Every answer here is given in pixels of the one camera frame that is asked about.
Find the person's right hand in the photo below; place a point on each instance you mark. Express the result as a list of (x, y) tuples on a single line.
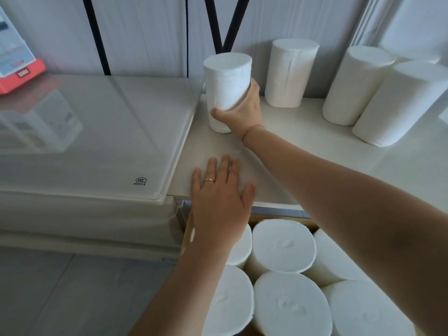
[(245, 115)]

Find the person's left hand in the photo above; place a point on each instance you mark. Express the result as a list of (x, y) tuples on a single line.
[(218, 206)]

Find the person's left thumb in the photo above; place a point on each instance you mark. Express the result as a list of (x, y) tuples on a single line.
[(250, 195)]

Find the person's left middle finger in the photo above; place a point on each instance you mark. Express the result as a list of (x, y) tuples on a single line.
[(224, 169)]

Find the person's right thumb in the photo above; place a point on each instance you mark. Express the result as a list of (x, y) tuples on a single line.
[(220, 114)]

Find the person's left little finger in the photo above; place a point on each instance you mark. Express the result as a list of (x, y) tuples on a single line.
[(196, 181)]

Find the white tissue roll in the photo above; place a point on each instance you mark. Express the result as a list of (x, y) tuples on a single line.
[(353, 87), (290, 73), (395, 104), (225, 83), (420, 58)]

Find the person's right forearm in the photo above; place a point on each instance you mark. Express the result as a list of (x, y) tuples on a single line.
[(332, 199)]

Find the person's left forearm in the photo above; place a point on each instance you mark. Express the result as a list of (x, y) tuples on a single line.
[(185, 286)]

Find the pile of white paper rolls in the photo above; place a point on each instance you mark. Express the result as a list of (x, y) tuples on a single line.
[(283, 248)]

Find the black metal bar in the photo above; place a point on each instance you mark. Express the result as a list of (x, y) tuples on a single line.
[(238, 17), (212, 20), (96, 34)]

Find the orange and white box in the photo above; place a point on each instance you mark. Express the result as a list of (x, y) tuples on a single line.
[(24, 75)]

